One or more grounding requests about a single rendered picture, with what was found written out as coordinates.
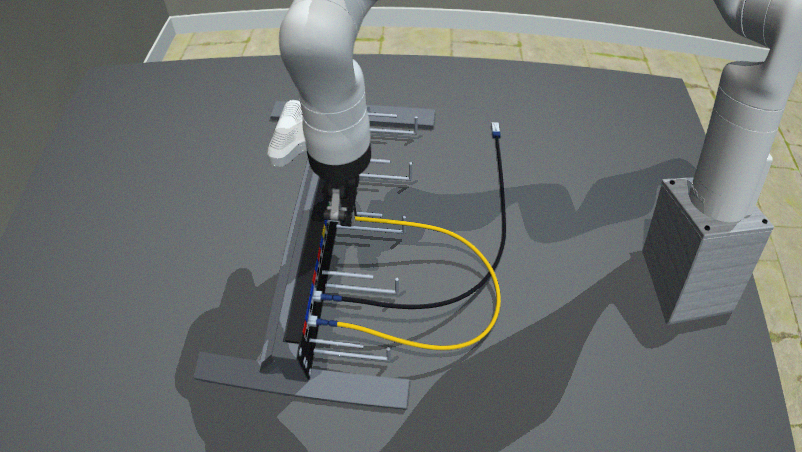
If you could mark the black cable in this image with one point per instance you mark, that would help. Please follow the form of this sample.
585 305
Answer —
433 305

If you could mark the yellow patch cord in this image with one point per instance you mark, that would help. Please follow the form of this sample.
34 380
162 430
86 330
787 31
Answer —
419 345

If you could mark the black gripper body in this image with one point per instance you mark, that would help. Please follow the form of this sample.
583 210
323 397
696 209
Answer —
338 176

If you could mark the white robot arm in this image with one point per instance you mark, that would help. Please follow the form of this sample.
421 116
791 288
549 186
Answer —
331 122

